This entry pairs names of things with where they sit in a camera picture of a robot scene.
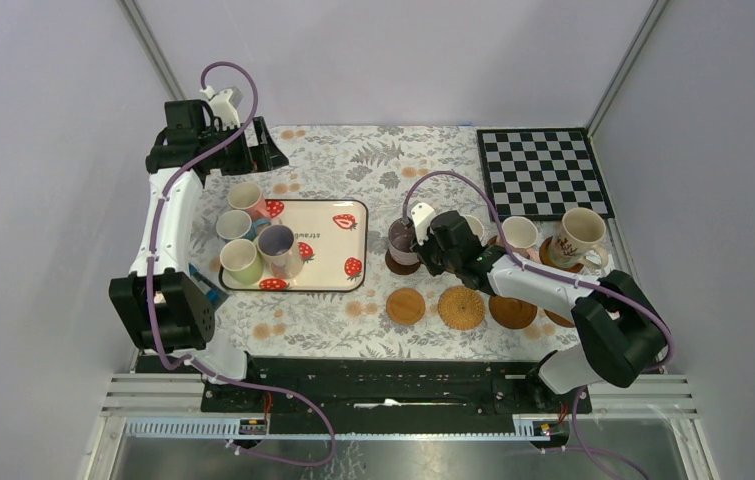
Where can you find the white cup yellow handle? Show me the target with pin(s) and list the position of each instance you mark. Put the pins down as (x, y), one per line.
(476, 226)

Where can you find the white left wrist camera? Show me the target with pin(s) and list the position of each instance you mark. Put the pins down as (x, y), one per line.
(224, 104)

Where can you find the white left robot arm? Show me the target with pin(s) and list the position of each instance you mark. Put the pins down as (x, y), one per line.
(161, 307)

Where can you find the white cup blue handle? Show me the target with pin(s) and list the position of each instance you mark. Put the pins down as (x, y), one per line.
(237, 224)

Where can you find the white cup pink front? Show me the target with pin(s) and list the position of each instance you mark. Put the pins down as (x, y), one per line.
(520, 234)

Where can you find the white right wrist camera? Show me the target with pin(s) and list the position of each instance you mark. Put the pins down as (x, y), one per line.
(421, 215)

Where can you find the cream tray with black rim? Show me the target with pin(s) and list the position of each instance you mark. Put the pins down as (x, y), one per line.
(330, 236)

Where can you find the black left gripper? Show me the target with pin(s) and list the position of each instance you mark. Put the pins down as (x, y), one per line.
(263, 157)

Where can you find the brown ridged wooden coaster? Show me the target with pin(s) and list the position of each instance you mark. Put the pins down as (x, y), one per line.
(512, 313)

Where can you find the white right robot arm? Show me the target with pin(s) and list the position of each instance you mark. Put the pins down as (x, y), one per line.
(620, 334)

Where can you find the floral tablecloth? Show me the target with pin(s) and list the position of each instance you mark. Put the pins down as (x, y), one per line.
(377, 166)

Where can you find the purple cup dark handle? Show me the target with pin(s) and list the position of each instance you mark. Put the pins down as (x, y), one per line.
(401, 238)

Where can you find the woven rattan coaster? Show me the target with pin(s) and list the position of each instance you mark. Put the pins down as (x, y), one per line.
(461, 308)

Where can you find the light bamboo coaster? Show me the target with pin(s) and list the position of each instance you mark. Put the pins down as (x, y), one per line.
(405, 306)

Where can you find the dark walnut coaster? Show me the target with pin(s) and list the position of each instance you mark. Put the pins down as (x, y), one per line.
(398, 268)

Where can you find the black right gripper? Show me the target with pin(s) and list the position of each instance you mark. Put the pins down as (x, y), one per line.
(423, 251)

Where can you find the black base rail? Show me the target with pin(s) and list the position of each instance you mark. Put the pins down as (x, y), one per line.
(375, 397)

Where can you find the black white chessboard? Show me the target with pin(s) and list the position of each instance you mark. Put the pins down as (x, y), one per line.
(541, 173)

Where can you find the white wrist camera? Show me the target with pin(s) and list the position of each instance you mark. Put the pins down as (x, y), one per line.
(224, 104)
(421, 215)

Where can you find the white cup green body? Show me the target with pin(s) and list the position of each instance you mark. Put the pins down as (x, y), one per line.
(241, 262)

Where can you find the white cup pink handle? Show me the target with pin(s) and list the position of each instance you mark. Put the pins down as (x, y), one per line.
(248, 198)

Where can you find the blue block puzzle box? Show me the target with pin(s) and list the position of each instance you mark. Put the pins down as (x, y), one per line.
(211, 290)

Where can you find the lilac cup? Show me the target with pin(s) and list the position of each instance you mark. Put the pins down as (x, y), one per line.
(280, 251)

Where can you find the large cream cup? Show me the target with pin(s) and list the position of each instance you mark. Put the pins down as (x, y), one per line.
(579, 239)

